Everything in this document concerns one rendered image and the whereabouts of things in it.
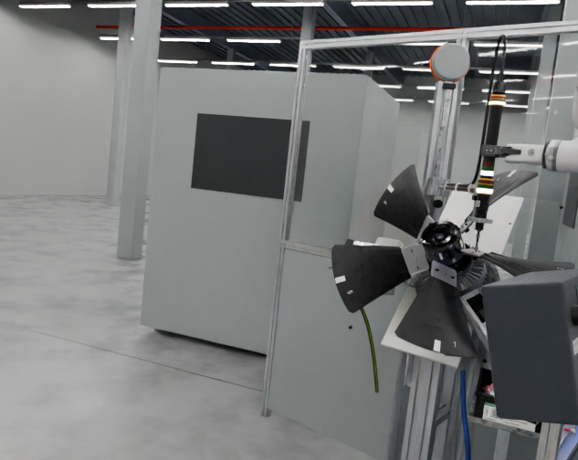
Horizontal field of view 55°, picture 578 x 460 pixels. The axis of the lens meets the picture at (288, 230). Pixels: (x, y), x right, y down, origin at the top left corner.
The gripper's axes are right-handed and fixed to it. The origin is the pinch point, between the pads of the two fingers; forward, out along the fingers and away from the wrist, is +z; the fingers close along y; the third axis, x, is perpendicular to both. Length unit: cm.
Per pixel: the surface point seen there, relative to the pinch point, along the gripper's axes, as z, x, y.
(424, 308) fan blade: 5.7, -45.7, -18.7
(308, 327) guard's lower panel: 104, -92, 71
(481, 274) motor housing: -0.4, -37.0, 7.3
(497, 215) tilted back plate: 6.5, -19.7, 37.1
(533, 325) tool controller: -36, -29, -83
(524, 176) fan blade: -6.8, -5.9, 13.4
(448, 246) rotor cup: 5.4, -28.8, -7.8
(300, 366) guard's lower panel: 105, -114, 71
